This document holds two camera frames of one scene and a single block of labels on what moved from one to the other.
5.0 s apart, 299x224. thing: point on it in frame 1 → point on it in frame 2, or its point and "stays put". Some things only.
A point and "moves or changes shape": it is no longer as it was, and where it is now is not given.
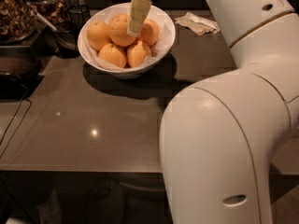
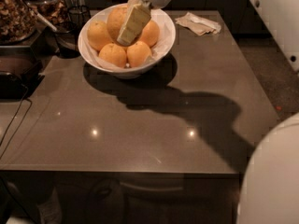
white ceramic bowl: (106, 46) stays put
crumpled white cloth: (197, 24) stays put
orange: (98, 35) stays put
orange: (118, 29) moves or changes shape
